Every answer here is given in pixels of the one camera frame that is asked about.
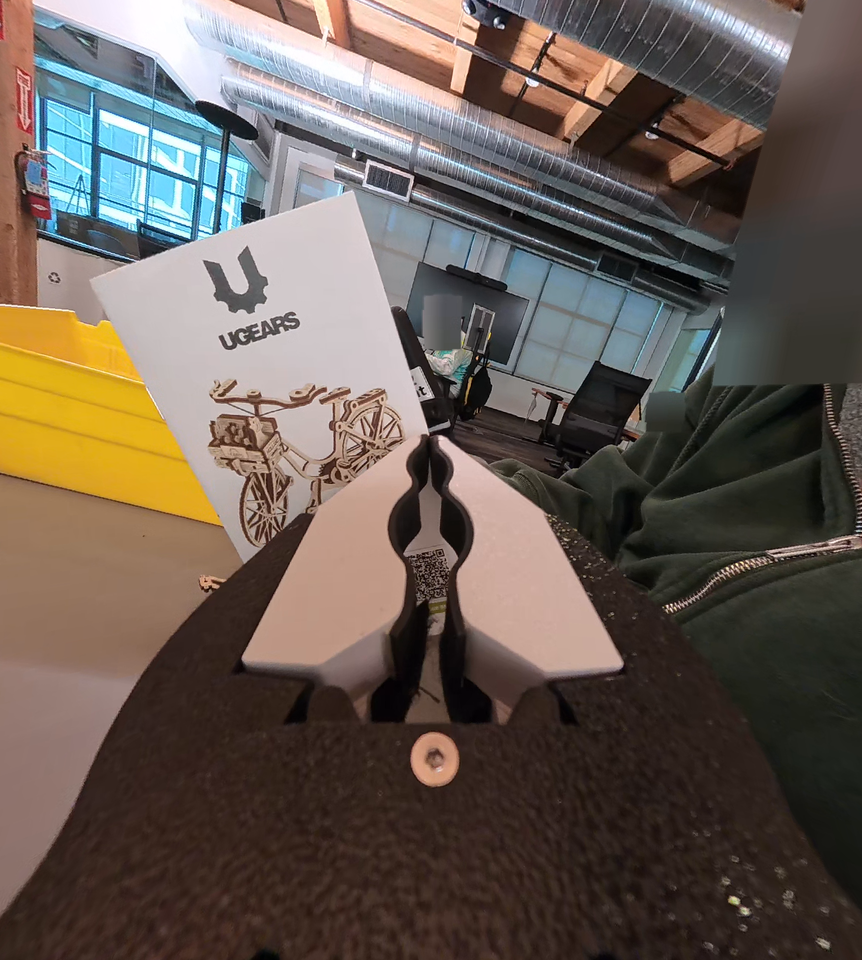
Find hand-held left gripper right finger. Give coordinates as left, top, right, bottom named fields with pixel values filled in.
left=432, top=435, right=625, bottom=723

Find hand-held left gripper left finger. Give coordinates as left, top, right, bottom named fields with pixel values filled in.
left=242, top=435, right=432, bottom=723

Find white instruction leaflet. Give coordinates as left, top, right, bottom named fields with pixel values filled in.
left=90, top=189, right=450, bottom=639

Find white air vent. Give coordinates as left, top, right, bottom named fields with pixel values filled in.
left=361, top=157, right=417, bottom=204

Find black mesh office chair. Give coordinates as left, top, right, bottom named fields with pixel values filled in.
left=555, top=360, right=654, bottom=472

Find person's green jacket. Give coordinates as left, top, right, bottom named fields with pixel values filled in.
left=614, top=381, right=862, bottom=960

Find black floor lamp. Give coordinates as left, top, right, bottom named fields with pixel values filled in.
left=194, top=99, right=249, bottom=243

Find yellow plastic bin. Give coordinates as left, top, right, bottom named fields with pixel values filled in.
left=0, top=297, right=223, bottom=526

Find red fire extinguisher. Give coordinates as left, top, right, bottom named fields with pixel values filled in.
left=15, top=144, right=54, bottom=222

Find black wall screen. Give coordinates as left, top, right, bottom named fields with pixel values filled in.
left=407, top=261, right=532, bottom=368

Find narrow silver air duct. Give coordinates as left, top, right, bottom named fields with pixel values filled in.
left=335, top=159, right=733, bottom=303

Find silver ribbed air duct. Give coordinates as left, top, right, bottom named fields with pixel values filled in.
left=221, top=54, right=711, bottom=243

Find wide silver air duct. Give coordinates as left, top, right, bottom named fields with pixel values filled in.
left=182, top=0, right=801, bottom=130

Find wooden post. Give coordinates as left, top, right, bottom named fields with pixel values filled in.
left=0, top=0, right=39, bottom=306

